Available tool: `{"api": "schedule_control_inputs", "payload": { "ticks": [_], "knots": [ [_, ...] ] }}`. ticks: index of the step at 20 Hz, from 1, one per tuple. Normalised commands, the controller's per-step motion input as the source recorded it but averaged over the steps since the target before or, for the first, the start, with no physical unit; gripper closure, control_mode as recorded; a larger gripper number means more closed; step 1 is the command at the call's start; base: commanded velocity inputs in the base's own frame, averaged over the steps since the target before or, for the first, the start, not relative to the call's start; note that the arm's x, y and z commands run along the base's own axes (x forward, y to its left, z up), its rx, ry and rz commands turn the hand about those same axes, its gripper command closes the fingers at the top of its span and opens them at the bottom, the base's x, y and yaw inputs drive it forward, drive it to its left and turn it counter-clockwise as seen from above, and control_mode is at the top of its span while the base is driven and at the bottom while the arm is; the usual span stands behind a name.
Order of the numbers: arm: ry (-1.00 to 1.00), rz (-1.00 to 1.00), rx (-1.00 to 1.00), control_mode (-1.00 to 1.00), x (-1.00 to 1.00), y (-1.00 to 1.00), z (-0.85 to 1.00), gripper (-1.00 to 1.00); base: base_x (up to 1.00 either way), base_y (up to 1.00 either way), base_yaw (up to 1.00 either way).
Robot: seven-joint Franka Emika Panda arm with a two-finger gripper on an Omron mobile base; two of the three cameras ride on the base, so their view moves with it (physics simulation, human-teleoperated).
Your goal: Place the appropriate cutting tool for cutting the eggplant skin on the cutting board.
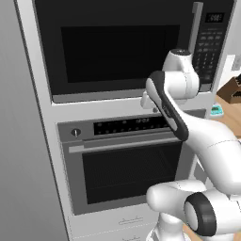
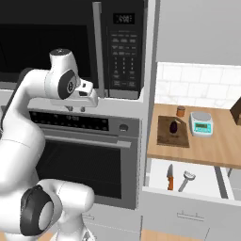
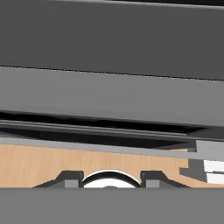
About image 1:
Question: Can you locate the white drawer front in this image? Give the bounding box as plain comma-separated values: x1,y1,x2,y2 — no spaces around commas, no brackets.
68,202,163,235
71,227,158,241

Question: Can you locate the black and steel microwave oven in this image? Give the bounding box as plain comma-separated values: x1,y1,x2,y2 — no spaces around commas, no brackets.
32,0,236,104

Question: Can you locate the grey microwave door handle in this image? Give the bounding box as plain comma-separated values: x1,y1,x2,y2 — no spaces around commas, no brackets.
188,1,204,53

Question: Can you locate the steel oven door handle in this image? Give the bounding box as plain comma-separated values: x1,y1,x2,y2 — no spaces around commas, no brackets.
68,137,184,155

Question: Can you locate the white tall appliance cabinet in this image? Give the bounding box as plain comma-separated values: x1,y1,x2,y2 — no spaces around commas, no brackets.
13,0,238,241

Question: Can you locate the steel built-in oven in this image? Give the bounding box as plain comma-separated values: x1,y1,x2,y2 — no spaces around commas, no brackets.
56,107,208,217

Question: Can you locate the white base cupboard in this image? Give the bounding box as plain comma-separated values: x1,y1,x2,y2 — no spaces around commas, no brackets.
187,150,209,190

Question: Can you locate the brown wooden knife block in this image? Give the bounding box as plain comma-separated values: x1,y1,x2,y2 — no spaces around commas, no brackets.
216,73,241,104

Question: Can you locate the steel oven door, dark window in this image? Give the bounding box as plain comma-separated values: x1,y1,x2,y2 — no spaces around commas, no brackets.
60,131,190,217

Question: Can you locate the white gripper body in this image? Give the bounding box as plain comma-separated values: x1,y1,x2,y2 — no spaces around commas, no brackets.
139,90,160,114

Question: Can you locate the white wall socket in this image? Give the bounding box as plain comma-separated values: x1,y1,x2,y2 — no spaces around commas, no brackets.
232,54,241,72

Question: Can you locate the black microwave door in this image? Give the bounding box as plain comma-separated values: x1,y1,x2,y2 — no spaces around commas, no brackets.
33,0,195,104

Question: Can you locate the thin silver drawer handle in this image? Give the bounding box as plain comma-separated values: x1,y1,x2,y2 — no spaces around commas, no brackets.
118,215,145,226
123,234,142,241

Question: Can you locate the small teal and white object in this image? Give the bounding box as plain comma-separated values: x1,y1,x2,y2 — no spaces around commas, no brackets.
210,104,225,118

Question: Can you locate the round steel oven knob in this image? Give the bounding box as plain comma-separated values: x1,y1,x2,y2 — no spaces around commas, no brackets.
71,127,82,138

